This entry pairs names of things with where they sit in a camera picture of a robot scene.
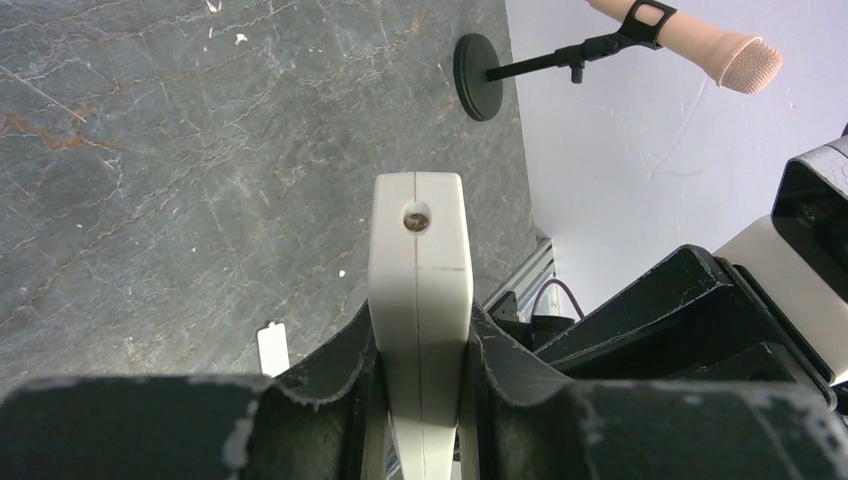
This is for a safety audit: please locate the beige microphone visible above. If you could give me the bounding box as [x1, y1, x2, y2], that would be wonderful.
[587, 0, 783, 94]

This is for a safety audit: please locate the white remote control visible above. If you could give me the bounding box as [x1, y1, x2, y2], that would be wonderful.
[367, 172, 473, 479]

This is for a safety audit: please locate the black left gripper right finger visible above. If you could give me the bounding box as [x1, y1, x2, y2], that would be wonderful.
[460, 307, 847, 479]

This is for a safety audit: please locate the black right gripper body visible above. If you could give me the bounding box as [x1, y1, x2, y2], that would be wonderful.
[535, 245, 836, 409]

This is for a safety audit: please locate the black microphone stand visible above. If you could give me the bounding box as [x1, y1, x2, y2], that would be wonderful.
[453, 1, 676, 122]

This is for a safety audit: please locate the white battery cover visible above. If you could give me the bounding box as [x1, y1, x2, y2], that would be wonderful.
[256, 322, 290, 377]

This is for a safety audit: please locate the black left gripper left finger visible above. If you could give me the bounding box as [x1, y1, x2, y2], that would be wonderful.
[1, 308, 378, 479]

